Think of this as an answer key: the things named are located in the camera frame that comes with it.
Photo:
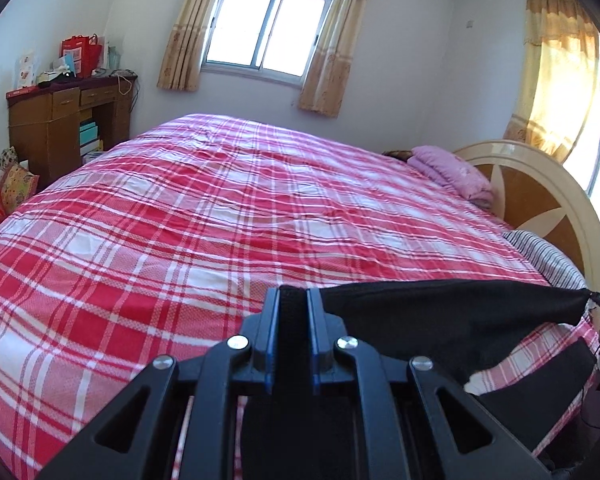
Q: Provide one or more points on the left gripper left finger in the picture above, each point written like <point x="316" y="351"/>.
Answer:
<point x="175" y="410"/>

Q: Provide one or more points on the red plaid bed cover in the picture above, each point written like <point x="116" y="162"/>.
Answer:
<point x="166" y="243"/>

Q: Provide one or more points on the cream wooden headboard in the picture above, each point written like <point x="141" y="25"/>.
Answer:
<point x="533" y="192"/>

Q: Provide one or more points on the striped pillow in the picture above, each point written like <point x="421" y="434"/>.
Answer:
<point x="557" y="269"/>

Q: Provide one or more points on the black pants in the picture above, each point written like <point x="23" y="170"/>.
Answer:
<point x="467" y="327"/>

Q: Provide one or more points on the pink folded blanket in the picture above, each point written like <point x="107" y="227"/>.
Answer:
<point x="453" y="173"/>

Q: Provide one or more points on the red gift bag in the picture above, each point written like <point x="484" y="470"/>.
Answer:
<point x="85" y="51"/>

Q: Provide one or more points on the yellow side curtain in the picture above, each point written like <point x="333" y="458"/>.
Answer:
<point x="559" y="77"/>

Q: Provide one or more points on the beige right curtain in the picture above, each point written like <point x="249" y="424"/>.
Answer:
<point x="326" y="80"/>

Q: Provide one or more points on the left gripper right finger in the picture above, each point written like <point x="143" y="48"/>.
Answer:
<point x="411" y="420"/>

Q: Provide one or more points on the window with metal frame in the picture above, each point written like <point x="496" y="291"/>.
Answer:
<point x="271" y="39"/>

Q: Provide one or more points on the beige curtain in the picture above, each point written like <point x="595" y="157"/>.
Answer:
<point x="182" y="59"/>
<point x="326" y="80"/>

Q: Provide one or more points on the colourful bags on floor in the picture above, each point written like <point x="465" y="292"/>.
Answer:
<point x="17" y="183"/>

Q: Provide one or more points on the brown wooden desk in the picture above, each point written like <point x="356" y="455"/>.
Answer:
<point x="44" y="124"/>

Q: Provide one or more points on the beige left curtain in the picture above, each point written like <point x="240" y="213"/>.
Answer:
<point x="182" y="59"/>

